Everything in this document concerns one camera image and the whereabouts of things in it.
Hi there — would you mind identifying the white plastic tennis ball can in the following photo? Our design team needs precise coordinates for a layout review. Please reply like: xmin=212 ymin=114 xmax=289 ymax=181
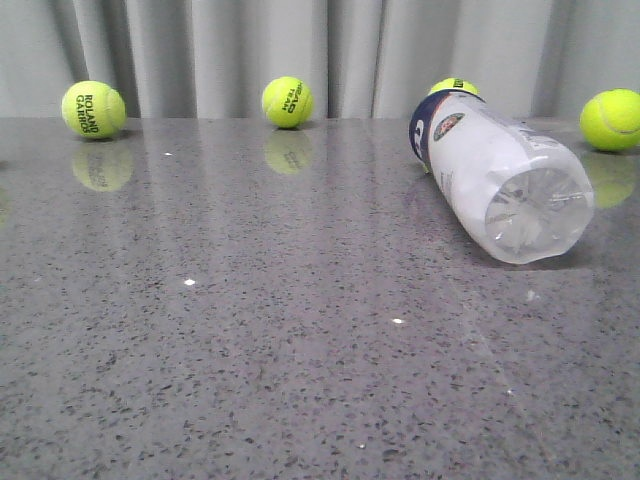
xmin=409 ymin=89 xmax=594 ymax=265

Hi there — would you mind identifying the Head Team tennis ball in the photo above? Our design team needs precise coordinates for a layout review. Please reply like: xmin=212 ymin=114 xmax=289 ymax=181
xmin=262 ymin=76 xmax=314 ymax=129

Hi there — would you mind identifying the Wilson tennis ball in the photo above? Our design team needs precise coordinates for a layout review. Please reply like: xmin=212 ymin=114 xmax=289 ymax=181
xmin=429 ymin=77 xmax=479 ymax=95

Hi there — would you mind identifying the Roland Garros tennis ball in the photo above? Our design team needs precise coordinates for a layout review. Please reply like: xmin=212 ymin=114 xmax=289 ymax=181
xmin=61 ymin=80 xmax=127 ymax=139

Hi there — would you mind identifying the plain yellow tennis ball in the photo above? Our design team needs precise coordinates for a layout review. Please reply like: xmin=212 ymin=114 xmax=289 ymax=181
xmin=579 ymin=88 xmax=639 ymax=152

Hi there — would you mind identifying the grey pleated curtain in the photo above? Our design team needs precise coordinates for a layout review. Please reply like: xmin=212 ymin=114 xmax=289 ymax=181
xmin=1 ymin=1 xmax=639 ymax=119

